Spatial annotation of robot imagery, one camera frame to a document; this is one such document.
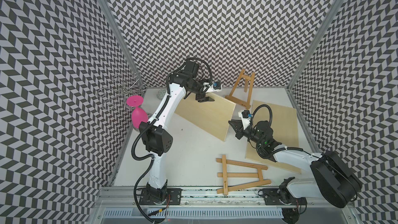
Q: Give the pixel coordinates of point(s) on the pink plastic wine glass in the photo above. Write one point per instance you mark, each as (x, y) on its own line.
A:
(138, 115)

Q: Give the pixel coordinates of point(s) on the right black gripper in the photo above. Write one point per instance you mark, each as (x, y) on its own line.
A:
(239, 127)

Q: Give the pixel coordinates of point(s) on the metal wire glass rack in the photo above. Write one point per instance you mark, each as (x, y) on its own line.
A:
(117, 94)

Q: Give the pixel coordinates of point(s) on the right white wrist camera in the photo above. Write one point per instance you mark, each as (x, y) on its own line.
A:
(246, 118)

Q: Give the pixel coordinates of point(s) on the plywood board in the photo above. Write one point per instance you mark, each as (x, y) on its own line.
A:
(211, 116)
(285, 127)

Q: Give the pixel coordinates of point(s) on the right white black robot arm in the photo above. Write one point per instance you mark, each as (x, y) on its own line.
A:
(332, 179)

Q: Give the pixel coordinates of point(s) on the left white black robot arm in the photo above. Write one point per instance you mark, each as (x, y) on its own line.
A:
(194, 76)

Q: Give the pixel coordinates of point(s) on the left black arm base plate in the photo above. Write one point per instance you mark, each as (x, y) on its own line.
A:
(171, 196)

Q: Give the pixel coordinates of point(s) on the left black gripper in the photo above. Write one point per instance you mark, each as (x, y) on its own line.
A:
(206, 99)

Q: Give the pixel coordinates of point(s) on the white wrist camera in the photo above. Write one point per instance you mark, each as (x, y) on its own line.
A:
(246, 118)
(215, 84)

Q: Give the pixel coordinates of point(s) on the aluminium front rail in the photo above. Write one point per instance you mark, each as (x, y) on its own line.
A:
(203, 205)

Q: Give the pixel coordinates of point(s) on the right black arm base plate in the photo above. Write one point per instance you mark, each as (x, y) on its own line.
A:
(277, 197)

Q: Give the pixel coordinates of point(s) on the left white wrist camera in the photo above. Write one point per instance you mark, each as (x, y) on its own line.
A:
(215, 84)

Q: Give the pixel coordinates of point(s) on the near wooden easel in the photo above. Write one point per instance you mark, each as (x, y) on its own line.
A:
(225, 175)

